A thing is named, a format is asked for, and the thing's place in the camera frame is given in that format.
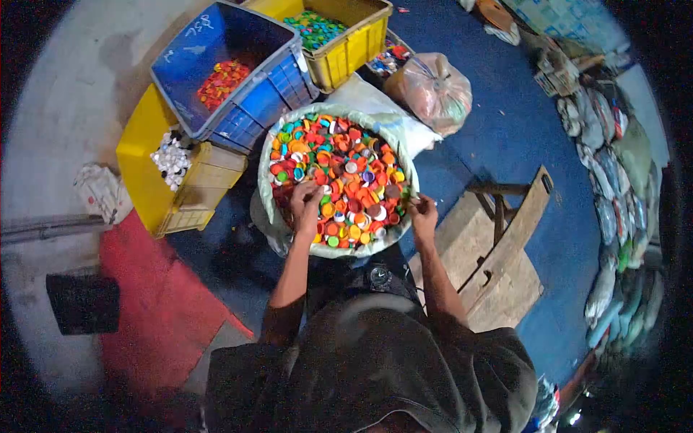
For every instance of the person's right hand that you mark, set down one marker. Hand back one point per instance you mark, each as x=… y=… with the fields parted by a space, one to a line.
x=425 y=219

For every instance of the person's left hand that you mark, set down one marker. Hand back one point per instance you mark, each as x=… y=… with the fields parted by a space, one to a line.
x=306 y=211

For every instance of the person's left fingers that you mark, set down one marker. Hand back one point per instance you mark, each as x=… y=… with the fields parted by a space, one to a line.
x=313 y=190

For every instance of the person's right fingers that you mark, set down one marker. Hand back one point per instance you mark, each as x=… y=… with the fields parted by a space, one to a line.
x=416 y=203

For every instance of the pile of mixed bottle caps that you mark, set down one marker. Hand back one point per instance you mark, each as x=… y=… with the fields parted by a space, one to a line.
x=346 y=162

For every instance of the open white sack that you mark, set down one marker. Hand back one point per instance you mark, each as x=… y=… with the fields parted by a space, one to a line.
x=265 y=178

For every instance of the person's legs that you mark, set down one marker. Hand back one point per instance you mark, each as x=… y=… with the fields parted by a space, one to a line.
x=346 y=279

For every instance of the wooden stool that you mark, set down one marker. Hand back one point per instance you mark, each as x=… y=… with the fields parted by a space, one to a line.
x=509 y=243

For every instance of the blue plastic crate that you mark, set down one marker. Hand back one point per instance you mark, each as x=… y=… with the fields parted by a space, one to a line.
x=260 y=100

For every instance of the closed white sack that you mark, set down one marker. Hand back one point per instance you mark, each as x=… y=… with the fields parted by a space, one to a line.
x=368 y=100

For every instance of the tied translucent plastic bag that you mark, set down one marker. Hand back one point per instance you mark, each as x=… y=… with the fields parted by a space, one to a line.
x=433 y=92

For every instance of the blue floor tarp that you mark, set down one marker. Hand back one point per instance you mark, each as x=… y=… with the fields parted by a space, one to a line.
x=514 y=135

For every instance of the pile of red bottle caps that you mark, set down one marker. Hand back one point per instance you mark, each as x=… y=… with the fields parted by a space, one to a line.
x=223 y=84

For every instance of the yellow crate with green caps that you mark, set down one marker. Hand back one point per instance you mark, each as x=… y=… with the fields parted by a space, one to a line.
x=346 y=54

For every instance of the pile of white bottle caps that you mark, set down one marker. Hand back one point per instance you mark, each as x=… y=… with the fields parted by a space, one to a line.
x=171 y=161

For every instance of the small basket of mixed caps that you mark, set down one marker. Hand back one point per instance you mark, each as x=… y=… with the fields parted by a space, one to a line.
x=391 y=57

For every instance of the pile of green bottle caps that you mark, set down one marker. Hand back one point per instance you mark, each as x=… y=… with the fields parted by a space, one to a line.
x=315 y=30

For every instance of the person's body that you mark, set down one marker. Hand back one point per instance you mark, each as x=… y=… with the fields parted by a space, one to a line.
x=373 y=368

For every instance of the yellow crate with white caps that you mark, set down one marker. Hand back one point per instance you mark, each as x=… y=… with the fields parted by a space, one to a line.
x=135 y=162

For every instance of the red floor mat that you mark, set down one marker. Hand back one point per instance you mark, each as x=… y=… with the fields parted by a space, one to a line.
x=157 y=303

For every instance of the cardboard boxes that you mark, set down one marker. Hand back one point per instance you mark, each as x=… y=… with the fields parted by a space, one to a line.
x=557 y=73

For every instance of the heap of bagged plastic bottles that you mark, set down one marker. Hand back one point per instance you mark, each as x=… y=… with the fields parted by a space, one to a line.
x=612 y=178

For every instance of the crumpled white bag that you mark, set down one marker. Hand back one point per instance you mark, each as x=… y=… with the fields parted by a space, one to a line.
x=103 y=192

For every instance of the black rectangular object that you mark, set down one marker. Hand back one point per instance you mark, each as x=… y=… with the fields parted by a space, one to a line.
x=81 y=303

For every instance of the grey pipes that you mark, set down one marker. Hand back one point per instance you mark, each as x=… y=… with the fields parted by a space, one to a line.
x=48 y=227

